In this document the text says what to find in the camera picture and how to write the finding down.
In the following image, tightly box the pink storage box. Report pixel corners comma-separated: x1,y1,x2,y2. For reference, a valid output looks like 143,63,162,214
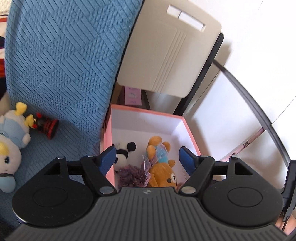
100,104,201,185

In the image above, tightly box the panda plush toy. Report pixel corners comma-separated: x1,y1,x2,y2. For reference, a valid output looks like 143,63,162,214
113,142,137,172

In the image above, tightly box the orange bear plush toy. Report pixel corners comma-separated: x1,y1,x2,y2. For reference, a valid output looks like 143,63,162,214
146,136,177,189

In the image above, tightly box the blue textured bed cover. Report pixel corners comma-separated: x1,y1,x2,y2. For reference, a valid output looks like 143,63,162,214
0,0,144,227

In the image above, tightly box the red black figurine toy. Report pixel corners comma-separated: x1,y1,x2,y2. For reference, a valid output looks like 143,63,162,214
32,113,59,140

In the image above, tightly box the white blue penguin plush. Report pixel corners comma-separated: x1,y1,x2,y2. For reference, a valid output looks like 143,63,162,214
1,102,34,193

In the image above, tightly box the pink paper card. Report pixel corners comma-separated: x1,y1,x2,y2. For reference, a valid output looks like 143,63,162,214
124,86,142,106

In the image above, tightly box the black metal chair frame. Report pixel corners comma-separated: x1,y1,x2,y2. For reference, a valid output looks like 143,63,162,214
173,33,291,166

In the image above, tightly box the purple floral fabric scrunchie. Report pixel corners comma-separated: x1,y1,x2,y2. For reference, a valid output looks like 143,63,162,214
117,156,152,188

